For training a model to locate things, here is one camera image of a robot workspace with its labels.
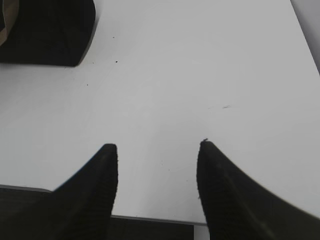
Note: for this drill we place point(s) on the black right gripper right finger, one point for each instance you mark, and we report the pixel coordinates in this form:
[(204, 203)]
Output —
[(236, 207)]

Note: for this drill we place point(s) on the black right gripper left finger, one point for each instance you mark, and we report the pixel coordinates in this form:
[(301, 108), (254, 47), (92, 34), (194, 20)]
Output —
[(80, 209)]

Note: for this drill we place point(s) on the black canvas tote bag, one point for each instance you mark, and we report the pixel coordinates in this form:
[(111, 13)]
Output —
[(45, 32)]

